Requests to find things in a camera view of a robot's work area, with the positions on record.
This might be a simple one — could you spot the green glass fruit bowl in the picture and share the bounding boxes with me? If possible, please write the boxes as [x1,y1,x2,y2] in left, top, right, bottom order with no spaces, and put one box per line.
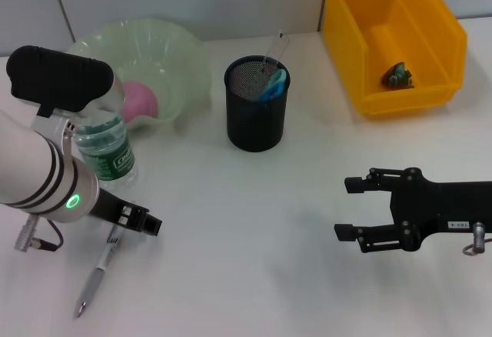
[65,18,213,132]

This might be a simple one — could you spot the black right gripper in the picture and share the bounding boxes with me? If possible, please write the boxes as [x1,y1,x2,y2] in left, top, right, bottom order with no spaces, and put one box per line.
[334,167,492,254]

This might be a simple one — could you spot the yellow plastic bin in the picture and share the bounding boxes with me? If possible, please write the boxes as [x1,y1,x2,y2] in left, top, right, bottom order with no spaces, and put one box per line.
[321,0,469,118]

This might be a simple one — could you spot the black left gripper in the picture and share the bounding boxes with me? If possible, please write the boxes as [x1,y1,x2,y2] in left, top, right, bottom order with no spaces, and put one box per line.
[88,189,163,237]

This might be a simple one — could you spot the black mesh pen cup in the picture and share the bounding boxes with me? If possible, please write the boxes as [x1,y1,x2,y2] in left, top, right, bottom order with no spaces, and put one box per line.
[223,55,291,154]

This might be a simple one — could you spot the silver ballpoint pen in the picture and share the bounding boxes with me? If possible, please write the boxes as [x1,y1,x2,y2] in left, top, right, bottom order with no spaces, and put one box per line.
[73,200,136,319]

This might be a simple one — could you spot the clear plastic ruler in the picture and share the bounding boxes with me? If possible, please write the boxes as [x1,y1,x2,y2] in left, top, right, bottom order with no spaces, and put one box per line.
[260,28,291,73]

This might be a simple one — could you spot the left gripper cable with connector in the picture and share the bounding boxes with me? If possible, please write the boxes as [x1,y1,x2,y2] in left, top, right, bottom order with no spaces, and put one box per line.
[14,213,65,252]

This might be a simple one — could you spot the green plastic scrap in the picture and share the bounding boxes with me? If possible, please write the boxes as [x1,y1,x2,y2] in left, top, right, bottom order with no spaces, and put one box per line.
[381,62,416,90]

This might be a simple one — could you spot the pink peach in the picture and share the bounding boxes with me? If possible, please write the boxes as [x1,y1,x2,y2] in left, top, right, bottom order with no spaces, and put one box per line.
[119,80,159,123]

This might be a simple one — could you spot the blue scissors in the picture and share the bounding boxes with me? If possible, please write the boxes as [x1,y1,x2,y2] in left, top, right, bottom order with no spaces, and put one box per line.
[261,68,289,103]

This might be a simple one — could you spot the clear green-label water bottle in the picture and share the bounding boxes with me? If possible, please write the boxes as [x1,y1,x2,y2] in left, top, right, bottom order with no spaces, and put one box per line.
[72,108,138,189]

